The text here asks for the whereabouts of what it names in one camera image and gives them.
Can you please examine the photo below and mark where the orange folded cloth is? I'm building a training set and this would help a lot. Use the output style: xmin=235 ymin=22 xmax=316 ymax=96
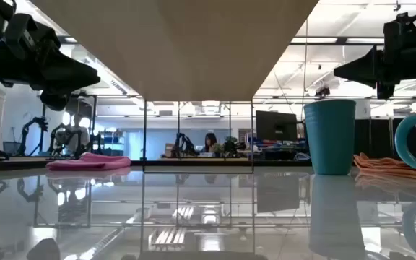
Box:
xmin=352 ymin=152 xmax=416 ymax=181

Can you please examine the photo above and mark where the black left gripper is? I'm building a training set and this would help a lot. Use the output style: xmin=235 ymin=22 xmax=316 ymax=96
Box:
xmin=0 ymin=0 xmax=101 ymax=112

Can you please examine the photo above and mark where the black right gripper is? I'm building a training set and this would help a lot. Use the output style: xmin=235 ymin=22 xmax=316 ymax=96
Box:
xmin=333 ymin=6 xmax=416 ymax=100

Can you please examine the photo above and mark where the wooden shelf with wire legs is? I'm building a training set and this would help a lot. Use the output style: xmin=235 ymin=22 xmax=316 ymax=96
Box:
xmin=30 ymin=0 xmax=319 ymax=175

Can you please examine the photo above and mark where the black computer monitor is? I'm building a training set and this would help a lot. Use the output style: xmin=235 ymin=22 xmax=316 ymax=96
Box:
xmin=255 ymin=110 xmax=299 ymax=142

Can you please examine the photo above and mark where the pink folded cloth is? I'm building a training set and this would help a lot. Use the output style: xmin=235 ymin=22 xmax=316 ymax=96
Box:
xmin=45 ymin=152 xmax=132 ymax=172

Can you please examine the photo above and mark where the black metal frame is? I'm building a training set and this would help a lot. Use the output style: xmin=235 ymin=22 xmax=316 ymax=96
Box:
xmin=36 ymin=92 xmax=99 ymax=158

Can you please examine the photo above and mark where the seated person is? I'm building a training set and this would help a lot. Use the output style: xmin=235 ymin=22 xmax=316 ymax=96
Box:
xmin=202 ymin=131 xmax=219 ymax=153

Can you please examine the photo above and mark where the teal ribbed cup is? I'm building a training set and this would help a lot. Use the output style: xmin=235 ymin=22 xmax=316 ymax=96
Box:
xmin=303 ymin=99 xmax=358 ymax=176

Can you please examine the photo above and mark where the ceiling mounted black camera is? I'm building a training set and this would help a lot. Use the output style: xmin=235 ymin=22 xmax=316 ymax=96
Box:
xmin=315 ymin=85 xmax=332 ymax=99

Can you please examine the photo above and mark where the black room partition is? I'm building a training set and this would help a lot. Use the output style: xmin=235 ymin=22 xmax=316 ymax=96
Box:
xmin=354 ymin=117 xmax=416 ymax=160

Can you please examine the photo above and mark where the hanging thin cable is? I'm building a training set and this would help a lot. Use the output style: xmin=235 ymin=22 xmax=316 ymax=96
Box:
xmin=302 ymin=17 xmax=309 ymax=105

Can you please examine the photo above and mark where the dark leafy potted plant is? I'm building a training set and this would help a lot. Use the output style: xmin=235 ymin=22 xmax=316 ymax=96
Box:
xmin=224 ymin=136 xmax=247 ymax=157

